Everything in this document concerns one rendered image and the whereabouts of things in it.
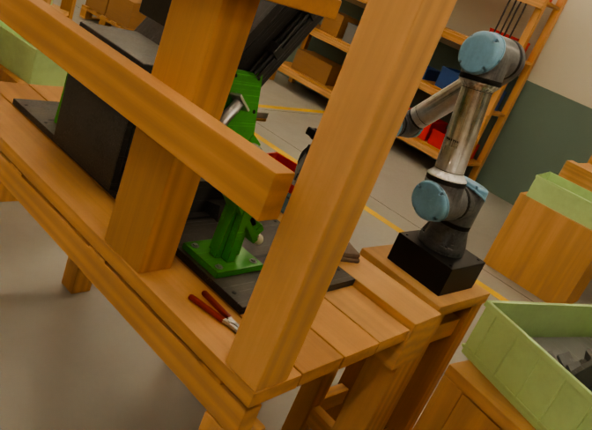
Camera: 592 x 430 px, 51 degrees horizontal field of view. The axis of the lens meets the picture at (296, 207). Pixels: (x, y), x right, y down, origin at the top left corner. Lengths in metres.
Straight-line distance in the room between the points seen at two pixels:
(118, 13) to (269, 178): 6.84
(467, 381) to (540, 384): 0.18
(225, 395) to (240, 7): 0.72
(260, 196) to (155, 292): 0.41
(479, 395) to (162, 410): 1.18
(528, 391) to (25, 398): 1.56
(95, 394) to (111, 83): 1.34
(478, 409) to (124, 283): 0.93
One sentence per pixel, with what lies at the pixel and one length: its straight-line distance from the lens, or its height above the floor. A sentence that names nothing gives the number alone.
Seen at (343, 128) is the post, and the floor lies 1.38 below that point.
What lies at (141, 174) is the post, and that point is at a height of 1.08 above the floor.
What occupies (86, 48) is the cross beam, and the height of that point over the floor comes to 1.26.
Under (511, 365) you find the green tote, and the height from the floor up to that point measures 0.87.
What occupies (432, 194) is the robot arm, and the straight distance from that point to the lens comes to 1.79.
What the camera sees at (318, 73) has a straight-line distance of 7.99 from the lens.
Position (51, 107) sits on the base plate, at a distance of 2.12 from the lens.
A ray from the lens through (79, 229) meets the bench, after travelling 1.54.
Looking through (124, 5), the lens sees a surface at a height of 0.36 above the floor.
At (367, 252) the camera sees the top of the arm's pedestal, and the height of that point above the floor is 0.85.
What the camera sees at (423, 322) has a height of 0.89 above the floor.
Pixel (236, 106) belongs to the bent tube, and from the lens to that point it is 1.63.
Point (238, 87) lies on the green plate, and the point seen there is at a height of 1.23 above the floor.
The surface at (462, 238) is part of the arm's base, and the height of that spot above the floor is 1.01.
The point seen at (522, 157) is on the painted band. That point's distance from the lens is 7.21.
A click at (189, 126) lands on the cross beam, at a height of 1.25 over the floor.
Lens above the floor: 1.59
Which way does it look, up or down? 21 degrees down
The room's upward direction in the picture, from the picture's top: 22 degrees clockwise
